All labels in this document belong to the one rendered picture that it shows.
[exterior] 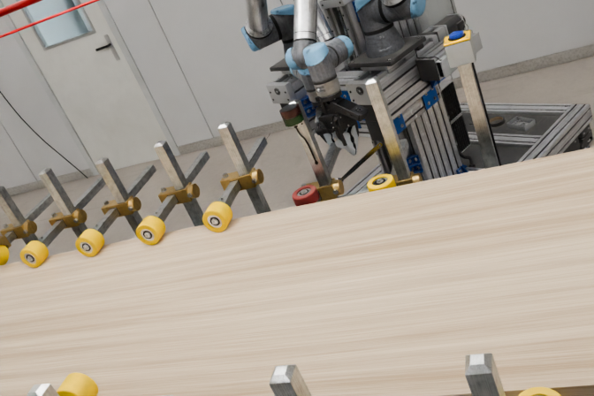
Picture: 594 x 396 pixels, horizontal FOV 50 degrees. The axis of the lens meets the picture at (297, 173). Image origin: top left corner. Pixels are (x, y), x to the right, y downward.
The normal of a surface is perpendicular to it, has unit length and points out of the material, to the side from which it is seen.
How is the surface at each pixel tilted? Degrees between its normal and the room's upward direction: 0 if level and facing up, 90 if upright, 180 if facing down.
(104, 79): 90
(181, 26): 90
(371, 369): 0
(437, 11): 90
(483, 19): 90
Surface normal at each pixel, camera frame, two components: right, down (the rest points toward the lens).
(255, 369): -0.36, -0.84
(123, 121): -0.26, 0.51
